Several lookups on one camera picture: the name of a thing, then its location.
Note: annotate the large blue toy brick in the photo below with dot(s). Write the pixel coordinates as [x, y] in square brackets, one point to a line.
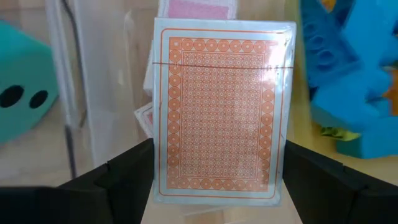
[351, 102]

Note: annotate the salmon playing card deck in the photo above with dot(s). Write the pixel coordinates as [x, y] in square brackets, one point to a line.
[220, 118]

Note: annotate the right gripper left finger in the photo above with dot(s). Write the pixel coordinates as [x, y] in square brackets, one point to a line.
[93, 199]

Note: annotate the large clear plastic bin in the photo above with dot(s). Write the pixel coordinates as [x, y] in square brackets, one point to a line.
[59, 62]

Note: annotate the small clear plastic bin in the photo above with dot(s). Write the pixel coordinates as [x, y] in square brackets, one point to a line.
[105, 77]

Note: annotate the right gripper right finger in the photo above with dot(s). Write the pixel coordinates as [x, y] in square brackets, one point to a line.
[335, 196]

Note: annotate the teal foam die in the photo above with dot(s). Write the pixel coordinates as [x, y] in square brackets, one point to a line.
[25, 62]

